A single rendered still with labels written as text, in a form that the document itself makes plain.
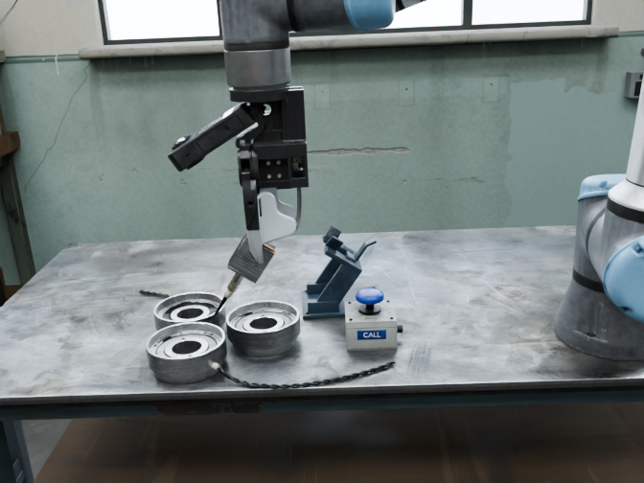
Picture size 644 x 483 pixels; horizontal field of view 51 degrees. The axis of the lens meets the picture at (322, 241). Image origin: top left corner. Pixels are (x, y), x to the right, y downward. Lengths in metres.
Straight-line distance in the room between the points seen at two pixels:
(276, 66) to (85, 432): 0.80
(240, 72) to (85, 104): 1.91
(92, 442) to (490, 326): 0.71
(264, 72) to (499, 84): 1.86
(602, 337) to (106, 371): 0.66
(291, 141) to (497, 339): 0.41
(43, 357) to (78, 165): 1.73
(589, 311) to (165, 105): 1.91
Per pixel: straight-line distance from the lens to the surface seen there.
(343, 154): 2.53
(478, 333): 1.00
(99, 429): 1.32
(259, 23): 0.76
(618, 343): 0.96
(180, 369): 0.88
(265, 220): 0.81
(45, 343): 1.08
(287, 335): 0.93
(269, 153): 0.78
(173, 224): 2.67
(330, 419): 1.25
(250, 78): 0.77
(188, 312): 1.05
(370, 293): 0.93
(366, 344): 0.94
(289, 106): 0.79
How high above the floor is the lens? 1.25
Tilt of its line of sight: 19 degrees down
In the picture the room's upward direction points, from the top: 2 degrees counter-clockwise
